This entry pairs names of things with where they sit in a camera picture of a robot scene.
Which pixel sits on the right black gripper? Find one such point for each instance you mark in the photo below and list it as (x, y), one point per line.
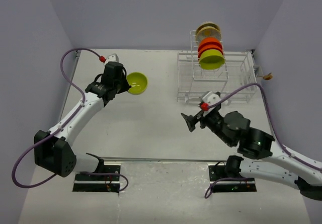
(191, 120)

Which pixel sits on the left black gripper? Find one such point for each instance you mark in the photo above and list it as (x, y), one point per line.
(126, 85)

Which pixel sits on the lime green bowl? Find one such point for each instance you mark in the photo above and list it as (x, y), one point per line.
(211, 59)
(138, 83)

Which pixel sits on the orange bowl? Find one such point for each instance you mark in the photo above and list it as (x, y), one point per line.
(208, 46)
(210, 40)

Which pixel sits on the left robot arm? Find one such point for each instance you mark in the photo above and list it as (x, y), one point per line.
(53, 149)

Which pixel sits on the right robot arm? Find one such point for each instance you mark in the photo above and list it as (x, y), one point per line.
(260, 155)

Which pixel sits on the small brown object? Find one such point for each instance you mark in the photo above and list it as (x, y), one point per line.
(267, 77)

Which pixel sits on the patterned white bowl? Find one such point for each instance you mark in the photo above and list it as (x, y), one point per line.
(208, 31)

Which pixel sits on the tan rear bowl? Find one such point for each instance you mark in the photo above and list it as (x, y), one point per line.
(208, 24)

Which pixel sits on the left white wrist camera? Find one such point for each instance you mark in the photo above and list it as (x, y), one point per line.
(112, 58)

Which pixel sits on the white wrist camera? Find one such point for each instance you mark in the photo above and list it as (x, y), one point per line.
(112, 58)
(208, 100)

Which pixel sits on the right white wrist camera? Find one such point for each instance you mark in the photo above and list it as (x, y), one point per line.
(208, 100)

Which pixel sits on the aluminium table edge rail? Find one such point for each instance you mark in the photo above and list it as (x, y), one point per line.
(70, 83)

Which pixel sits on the white wire dish rack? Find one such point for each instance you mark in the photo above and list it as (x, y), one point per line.
(193, 81)

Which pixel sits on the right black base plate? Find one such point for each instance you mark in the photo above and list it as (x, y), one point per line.
(216, 172)

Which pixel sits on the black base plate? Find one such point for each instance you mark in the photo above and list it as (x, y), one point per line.
(93, 183)
(216, 172)

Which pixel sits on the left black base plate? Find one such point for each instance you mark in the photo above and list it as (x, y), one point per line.
(93, 183)

